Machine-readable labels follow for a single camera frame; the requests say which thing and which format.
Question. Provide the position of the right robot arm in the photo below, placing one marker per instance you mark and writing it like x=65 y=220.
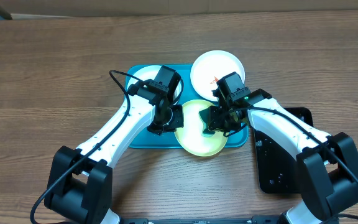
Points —
x=326 y=165

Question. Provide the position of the black plastic tray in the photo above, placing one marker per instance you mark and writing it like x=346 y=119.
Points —
x=274 y=166

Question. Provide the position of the green sponge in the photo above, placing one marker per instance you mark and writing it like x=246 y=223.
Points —
x=204 y=115

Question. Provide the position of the yellow-green plate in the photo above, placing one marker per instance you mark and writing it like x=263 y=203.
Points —
x=191 y=136

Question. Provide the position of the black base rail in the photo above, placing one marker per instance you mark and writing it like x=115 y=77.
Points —
x=257 y=219

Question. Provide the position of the teal plastic tray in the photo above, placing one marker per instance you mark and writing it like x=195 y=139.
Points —
x=148 y=140

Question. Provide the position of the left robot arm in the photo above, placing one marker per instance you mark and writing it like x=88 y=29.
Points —
x=80 y=182

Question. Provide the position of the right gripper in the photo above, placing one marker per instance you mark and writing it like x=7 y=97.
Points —
x=215 y=124

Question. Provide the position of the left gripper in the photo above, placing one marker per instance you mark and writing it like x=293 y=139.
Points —
x=178 y=121

